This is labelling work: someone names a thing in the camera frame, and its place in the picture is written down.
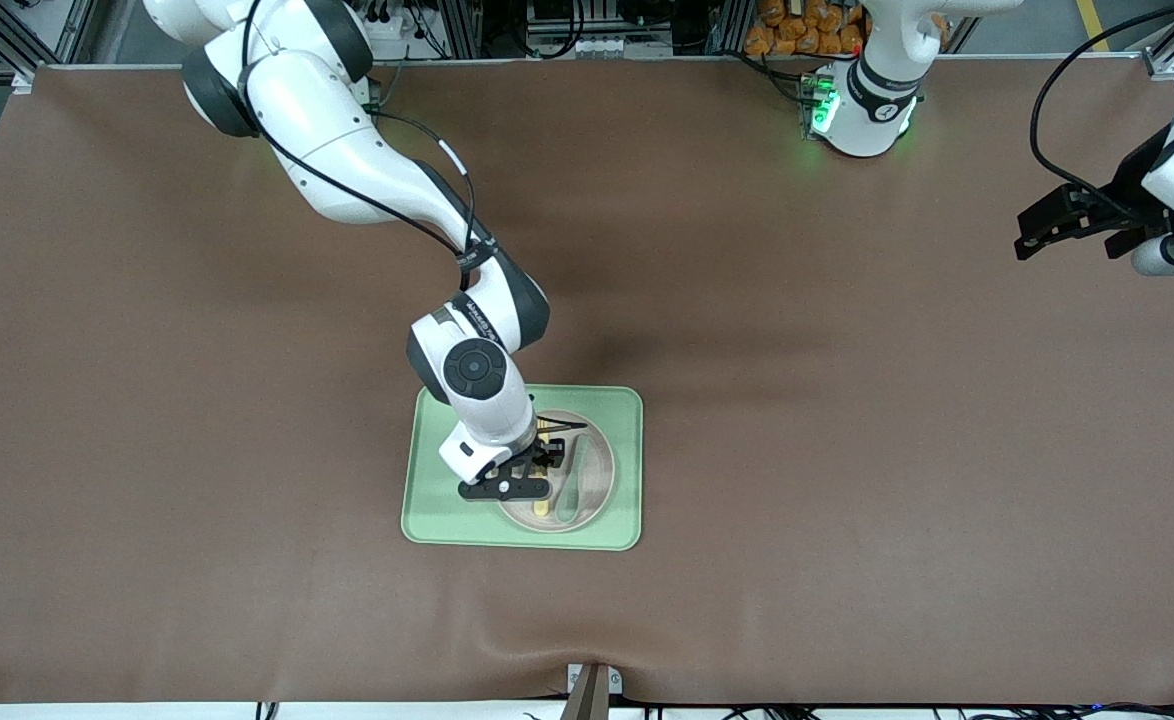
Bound brown table cover mat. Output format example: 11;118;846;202
0;55;1174;706

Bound white power strip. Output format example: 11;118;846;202
362;10;420;43

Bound yellow plastic fork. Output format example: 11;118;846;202
534;424;564;519

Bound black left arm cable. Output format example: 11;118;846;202
1031;0;1174;201

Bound metal table edge clamp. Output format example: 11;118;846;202
565;662;624;720

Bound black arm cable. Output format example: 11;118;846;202
1031;0;1174;201
242;0;498;291

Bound round beige plate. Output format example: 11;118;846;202
497;410;616;534

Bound white connector block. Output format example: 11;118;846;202
532;35;630;58

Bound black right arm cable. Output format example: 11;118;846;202
242;0;498;291

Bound pile of orange packets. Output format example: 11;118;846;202
744;0;866;57

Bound light green rectangular tray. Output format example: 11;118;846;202
401;385;644;552

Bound grey-green plastic spoon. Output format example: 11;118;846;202
555;433;593;525

